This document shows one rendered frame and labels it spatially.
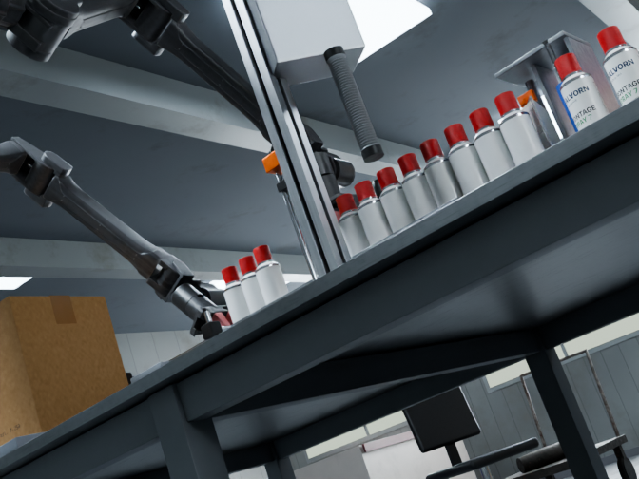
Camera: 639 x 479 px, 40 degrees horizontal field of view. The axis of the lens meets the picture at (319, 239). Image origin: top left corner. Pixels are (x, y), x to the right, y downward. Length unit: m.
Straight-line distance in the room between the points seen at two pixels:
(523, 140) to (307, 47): 0.41
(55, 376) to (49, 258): 5.32
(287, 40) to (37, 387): 0.77
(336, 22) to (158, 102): 3.52
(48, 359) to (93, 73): 3.20
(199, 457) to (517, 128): 0.70
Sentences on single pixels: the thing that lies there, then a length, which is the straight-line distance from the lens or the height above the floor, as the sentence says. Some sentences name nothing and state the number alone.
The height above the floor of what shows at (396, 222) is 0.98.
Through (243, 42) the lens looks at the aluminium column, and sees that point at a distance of 1.63.
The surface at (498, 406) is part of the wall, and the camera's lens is 10.27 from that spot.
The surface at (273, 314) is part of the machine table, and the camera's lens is 1.14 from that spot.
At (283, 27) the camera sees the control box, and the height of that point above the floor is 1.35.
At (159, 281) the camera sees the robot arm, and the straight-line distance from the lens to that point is 1.97.
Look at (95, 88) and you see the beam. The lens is 4.77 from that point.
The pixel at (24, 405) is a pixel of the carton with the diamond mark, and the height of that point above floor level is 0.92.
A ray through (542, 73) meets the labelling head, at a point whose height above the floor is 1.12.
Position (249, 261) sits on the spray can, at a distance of 1.80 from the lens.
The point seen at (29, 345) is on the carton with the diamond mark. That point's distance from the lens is 1.74.
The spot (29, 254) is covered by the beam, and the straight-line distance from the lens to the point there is 6.96.
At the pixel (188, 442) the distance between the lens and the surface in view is 1.32.
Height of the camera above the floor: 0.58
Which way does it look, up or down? 16 degrees up
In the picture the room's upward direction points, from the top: 20 degrees counter-clockwise
